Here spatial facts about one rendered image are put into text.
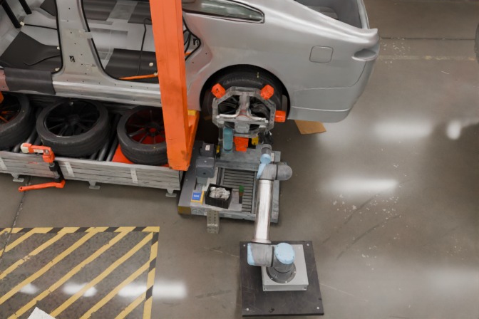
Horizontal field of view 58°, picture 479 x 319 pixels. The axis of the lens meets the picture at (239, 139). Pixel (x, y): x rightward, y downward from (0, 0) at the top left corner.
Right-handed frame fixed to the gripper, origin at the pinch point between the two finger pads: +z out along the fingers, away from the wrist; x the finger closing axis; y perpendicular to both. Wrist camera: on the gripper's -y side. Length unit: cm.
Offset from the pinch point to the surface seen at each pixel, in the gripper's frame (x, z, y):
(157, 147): -77, -23, -58
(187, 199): -83, -50, -11
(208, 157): -54, -17, -17
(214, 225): -62, -75, 9
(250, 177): -48, -11, 34
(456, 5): 161, 381, 252
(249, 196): -48, -34, 34
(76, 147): -136, -26, -106
